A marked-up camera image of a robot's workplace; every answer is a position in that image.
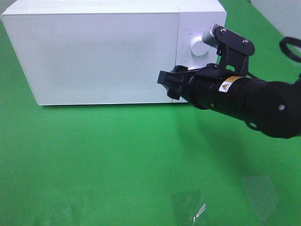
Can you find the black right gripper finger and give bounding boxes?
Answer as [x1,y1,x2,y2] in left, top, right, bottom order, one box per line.
[157,65,195,100]

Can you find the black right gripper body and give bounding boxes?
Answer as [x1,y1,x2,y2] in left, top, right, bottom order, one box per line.
[183,24,255,111]

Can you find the white timer knob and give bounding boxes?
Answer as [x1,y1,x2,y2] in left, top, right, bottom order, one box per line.
[188,66,199,70]

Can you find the white microwave door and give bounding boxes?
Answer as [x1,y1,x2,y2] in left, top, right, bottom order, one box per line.
[3,13,178,105]

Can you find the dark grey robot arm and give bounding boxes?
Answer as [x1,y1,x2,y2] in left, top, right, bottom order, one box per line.
[158,24,301,138]

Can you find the upper white power knob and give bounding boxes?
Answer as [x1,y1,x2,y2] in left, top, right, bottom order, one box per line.
[190,35,208,56]

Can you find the white microwave oven body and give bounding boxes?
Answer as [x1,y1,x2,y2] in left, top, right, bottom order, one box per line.
[7,0,228,104]

